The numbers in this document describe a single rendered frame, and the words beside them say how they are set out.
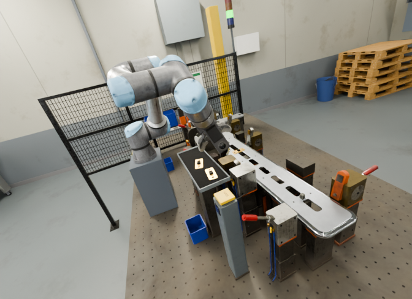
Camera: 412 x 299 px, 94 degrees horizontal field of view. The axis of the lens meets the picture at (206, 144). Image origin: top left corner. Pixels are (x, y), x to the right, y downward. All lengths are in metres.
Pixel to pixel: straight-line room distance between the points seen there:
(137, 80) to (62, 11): 3.77
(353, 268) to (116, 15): 4.16
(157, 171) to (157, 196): 0.20
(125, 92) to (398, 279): 1.19
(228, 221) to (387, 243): 0.78
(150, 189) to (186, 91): 0.94
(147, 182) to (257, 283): 0.79
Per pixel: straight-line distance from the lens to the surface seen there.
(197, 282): 1.10
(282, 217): 0.78
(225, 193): 0.74
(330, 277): 1.11
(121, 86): 0.52
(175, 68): 0.55
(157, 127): 1.17
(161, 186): 1.31
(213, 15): 2.28
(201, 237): 1.18
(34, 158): 4.88
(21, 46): 4.43
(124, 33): 4.08
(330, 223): 0.88
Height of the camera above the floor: 1.65
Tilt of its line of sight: 26 degrees down
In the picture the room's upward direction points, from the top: 12 degrees counter-clockwise
